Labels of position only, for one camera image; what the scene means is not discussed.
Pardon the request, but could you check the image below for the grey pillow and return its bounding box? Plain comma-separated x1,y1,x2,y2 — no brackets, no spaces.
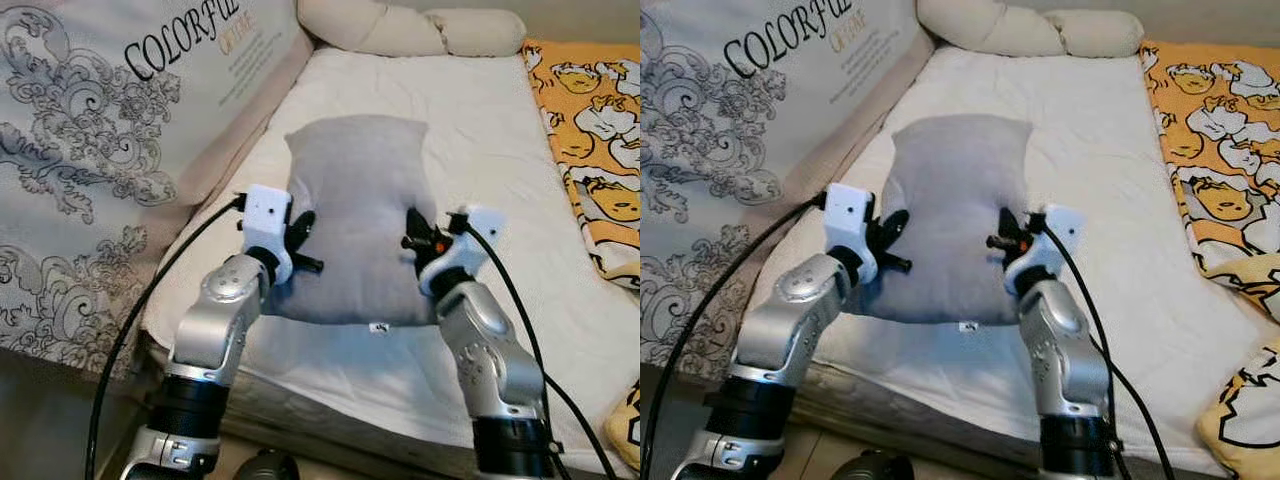
262,113,442,333
862,113,1037,333

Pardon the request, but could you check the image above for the white quilted mattress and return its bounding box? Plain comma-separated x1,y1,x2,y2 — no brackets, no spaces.
140,45,641,473
745,45,1280,479

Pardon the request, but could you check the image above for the grey bed base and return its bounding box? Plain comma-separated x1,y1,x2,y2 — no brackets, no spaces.
140,335,613,480
790,355,1201,480

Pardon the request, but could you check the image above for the grey ornament printed headboard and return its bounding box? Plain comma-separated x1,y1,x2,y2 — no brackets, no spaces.
0,0,314,379
640,0,936,381

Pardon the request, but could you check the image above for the cream knotted bolster pillow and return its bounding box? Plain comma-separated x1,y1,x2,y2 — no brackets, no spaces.
296,0,529,59
916,0,1147,59

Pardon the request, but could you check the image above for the orange cartoon egg duvet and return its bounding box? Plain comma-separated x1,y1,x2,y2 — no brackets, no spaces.
1139,40,1280,291
521,38,641,293

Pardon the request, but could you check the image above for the grey left robot leg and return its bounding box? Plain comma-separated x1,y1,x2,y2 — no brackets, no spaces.
234,449,302,480
829,449,914,480

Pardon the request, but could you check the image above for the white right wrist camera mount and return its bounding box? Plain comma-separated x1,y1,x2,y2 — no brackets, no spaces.
419,204,507,299
1004,204,1087,297

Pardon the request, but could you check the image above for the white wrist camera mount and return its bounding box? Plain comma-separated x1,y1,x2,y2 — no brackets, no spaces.
419,204,507,299
1004,204,1087,297
823,183,879,287
241,184,297,287

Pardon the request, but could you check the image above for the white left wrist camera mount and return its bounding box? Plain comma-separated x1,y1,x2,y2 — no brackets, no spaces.
241,184,297,287
823,183,879,287

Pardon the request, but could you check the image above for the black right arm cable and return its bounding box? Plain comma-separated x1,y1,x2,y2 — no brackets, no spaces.
1035,218,1179,480
455,218,621,480

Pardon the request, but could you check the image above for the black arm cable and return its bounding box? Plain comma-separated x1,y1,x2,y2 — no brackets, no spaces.
85,195,247,480
1035,218,1179,480
640,195,831,480
455,218,621,480

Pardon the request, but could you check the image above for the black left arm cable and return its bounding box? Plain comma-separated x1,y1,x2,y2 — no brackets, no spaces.
85,195,247,480
640,195,831,480

